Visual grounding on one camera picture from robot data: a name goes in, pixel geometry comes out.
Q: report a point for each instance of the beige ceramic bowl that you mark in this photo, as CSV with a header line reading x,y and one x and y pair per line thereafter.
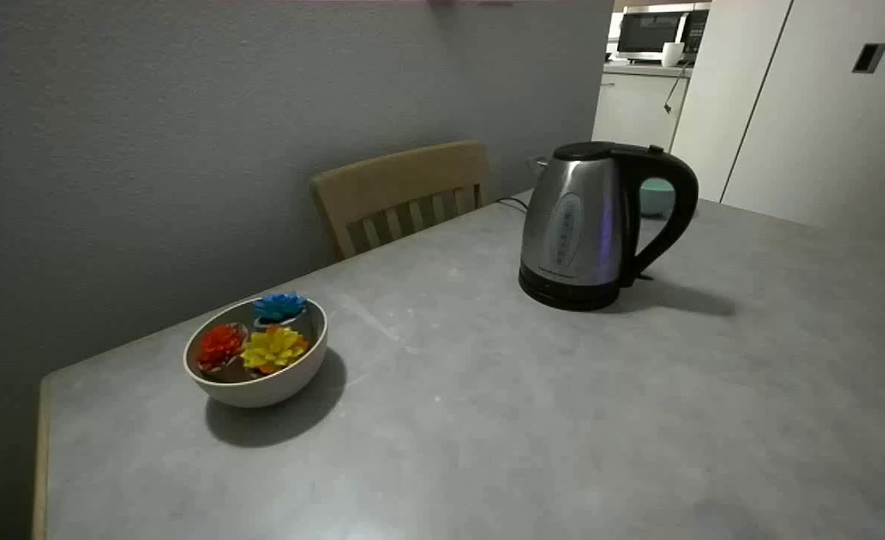
x,y
263,386

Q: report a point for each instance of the black kettle power base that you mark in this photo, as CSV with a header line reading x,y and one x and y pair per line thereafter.
x,y
566,295

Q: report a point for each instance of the stainless steel electric kettle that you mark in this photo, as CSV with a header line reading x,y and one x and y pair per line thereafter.
x,y
572,214

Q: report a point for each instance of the teal container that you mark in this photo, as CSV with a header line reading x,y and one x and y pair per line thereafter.
x,y
657,199

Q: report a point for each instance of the yellow paper flower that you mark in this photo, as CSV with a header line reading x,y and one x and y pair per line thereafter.
x,y
273,350

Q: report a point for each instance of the light wooden chair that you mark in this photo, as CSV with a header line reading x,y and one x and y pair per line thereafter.
x,y
401,182

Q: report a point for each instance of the black wall plate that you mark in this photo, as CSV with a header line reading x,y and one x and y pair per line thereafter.
x,y
867,57

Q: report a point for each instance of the white kitchen counter cabinet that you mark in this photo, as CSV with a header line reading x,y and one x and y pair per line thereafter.
x,y
636,109

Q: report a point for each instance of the silver microwave oven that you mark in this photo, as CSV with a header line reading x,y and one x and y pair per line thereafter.
x,y
653,32

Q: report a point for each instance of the blue paper flower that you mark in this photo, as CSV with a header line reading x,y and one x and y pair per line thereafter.
x,y
281,306

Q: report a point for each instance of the red paper flower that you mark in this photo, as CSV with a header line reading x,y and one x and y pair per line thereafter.
x,y
221,347

